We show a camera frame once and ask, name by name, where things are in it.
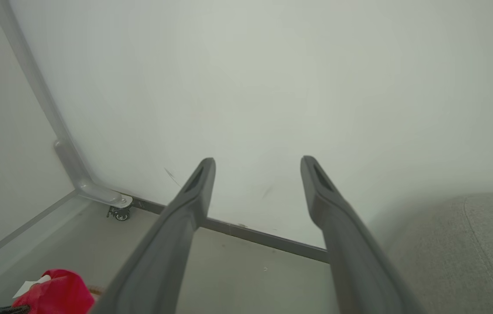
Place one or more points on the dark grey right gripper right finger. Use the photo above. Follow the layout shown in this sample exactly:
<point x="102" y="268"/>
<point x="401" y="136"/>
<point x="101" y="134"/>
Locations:
<point x="355" y="261"/>

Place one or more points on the grey fabric sofa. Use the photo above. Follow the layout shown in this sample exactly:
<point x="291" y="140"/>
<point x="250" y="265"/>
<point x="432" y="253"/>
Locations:
<point x="469" y="261"/>

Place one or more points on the grey metal frame bracket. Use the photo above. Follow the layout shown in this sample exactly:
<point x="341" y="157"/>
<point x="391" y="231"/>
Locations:
<point x="70" y="161"/>

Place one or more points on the light grey skirting rail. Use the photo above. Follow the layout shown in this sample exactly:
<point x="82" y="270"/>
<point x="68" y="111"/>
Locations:
<point x="19" y="231"/>

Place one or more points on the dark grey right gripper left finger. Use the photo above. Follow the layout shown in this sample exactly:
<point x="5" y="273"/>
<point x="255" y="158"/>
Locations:
<point x="163" y="244"/>

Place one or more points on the dark grey baseboard strip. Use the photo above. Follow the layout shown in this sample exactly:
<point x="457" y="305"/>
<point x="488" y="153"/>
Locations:
<point x="251" y="235"/>

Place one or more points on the small black caster wheel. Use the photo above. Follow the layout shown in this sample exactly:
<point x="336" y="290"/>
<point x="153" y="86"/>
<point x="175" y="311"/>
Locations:
<point x="121" y="215"/>

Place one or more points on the red and white clothing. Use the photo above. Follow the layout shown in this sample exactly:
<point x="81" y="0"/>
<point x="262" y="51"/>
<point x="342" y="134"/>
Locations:
<point x="59" y="294"/>

